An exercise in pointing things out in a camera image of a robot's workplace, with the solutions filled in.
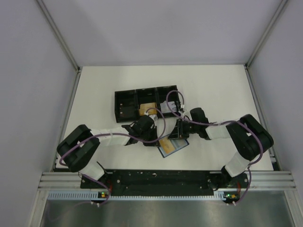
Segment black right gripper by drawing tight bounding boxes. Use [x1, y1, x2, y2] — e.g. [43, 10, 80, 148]
[168, 118, 199, 140]

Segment blue leather card holder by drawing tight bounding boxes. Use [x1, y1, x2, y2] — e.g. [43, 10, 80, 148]
[158, 137, 189, 158]

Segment gold credit card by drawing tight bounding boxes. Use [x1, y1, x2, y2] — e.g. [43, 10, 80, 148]
[159, 138, 175, 157]

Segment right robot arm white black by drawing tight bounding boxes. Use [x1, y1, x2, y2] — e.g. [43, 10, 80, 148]
[169, 107, 274, 187]

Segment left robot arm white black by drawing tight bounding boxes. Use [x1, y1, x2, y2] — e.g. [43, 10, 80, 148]
[57, 115, 157, 188]

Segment black three-compartment tray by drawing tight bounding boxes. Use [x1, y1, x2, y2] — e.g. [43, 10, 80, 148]
[115, 85, 181, 123]

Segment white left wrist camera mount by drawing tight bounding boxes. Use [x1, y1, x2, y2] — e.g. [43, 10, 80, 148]
[145, 113, 158, 122]

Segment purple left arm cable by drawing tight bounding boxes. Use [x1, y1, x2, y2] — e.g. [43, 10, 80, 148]
[59, 107, 166, 208]

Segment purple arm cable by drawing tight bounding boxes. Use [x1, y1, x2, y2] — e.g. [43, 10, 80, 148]
[59, 107, 166, 208]
[166, 89, 263, 206]

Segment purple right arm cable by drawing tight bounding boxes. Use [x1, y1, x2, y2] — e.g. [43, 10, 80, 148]
[166, 89, 263, 206]

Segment aluminium front frame rail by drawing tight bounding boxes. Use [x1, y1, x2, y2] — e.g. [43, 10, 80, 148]
[38, 171, 296, 191]

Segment aluminium frame rail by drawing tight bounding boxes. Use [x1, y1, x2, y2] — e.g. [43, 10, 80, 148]
[31, 0, 76, 172]
[38, 171, 296, 191]
[245, 0, 291, 170]

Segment aluminium frame rail right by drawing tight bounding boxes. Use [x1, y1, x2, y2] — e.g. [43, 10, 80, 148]
[245, 0, 291, 170]

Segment white slotted cable duct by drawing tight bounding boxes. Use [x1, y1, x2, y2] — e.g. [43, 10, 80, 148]
[47, 191, 226, 201]

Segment aluminium frame rail left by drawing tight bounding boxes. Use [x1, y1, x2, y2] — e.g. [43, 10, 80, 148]
[31, 0, 76, 172]

